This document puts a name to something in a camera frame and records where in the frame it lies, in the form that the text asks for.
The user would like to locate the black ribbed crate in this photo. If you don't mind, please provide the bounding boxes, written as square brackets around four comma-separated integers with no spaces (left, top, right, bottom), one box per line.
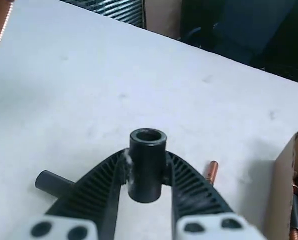
[58,0,146,30]

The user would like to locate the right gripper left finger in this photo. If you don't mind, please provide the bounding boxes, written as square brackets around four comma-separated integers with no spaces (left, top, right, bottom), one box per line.
[30,148,130,240]

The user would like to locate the black cylindrical sleeve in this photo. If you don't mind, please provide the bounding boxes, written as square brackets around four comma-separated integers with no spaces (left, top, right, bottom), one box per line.
[126,128,169,204]
[34,170,76,201]

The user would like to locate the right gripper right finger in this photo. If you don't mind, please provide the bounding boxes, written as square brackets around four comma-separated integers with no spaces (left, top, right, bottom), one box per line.
[163,151,258,240]

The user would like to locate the large cardboard box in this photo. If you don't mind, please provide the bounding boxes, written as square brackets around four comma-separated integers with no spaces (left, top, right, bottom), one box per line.
[141,0,183,40]

